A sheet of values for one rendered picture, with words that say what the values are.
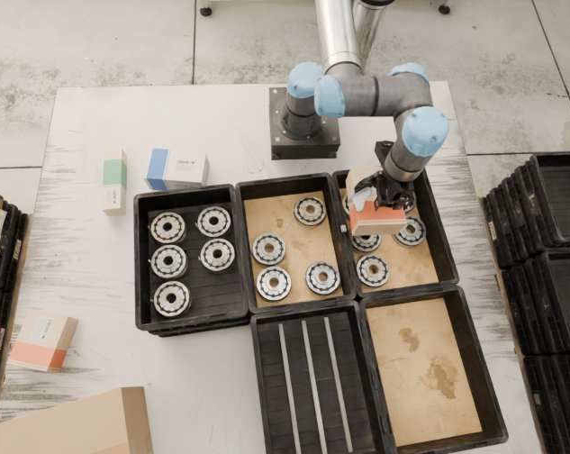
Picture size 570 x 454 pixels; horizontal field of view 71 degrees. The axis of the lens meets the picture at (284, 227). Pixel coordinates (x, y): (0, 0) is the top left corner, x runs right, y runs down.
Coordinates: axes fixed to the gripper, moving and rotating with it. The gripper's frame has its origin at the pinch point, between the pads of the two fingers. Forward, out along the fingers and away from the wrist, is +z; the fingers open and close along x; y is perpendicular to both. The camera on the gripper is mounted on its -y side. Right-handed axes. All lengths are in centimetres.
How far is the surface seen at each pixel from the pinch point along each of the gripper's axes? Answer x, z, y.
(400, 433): 5, 26, 57
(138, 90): -77, 40, -69
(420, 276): 18.6, 26.5, 15.1
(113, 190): -80, 34, -22
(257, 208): -30.4, 26.8, -9.9
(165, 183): -62, 34, -24
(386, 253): 9.4, 26.5, 7.1
